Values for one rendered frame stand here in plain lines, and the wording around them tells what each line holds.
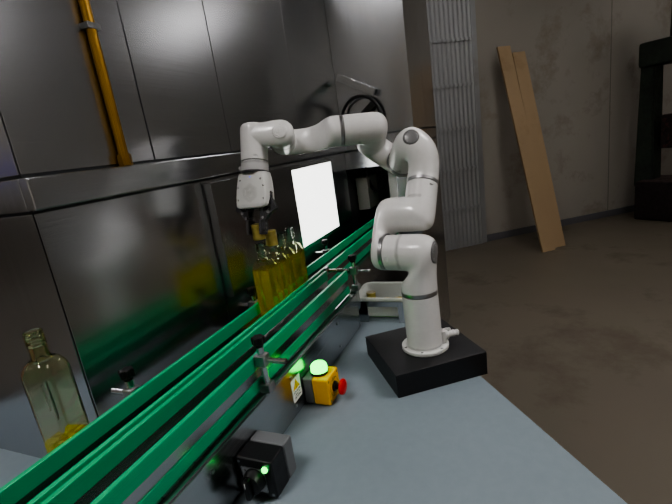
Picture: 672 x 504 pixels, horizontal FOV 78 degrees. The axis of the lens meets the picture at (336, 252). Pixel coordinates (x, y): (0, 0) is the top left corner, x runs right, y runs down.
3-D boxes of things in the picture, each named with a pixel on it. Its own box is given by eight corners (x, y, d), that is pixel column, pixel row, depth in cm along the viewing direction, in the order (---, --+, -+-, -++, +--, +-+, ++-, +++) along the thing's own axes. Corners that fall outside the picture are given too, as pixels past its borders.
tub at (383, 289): (368, 301, 167) (365, 281, 165) (424, 302, 159) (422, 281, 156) (354, 320, 152) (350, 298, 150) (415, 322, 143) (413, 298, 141)
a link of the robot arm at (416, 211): (432, 175, 107) (375, 181, 116) (423, 264, 101) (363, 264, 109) (442, 191, 115) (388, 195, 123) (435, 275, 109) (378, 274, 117)
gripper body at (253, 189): (231, 168, 115) (233, 209, 115) (262, 164, 111) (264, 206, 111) (248, 172, 122) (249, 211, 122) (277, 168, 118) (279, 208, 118)
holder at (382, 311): (355, 303, 169) (353, 284, 167) (424, 304, 159) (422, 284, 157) (340, 321, 154) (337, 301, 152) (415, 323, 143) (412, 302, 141)
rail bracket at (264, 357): (267, 385, 94) (256, 331, 91) (296, 389, 91) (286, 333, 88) (258, 396, 90) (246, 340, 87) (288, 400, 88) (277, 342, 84)
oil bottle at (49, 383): (76, 448, 81) (33, 324, 75) (100, 449, 80) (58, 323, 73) (51, 470, 76) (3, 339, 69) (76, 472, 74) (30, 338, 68)
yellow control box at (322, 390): (317, 388, 113) (313, 364, 111) (343, 391, 110) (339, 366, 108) (306, 404, 107) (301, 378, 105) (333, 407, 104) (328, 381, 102)
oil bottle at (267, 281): (272, 322, 128) (260, 255, 122) (288, 323, 125) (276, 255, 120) (263, 331, 123) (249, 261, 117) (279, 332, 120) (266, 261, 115)
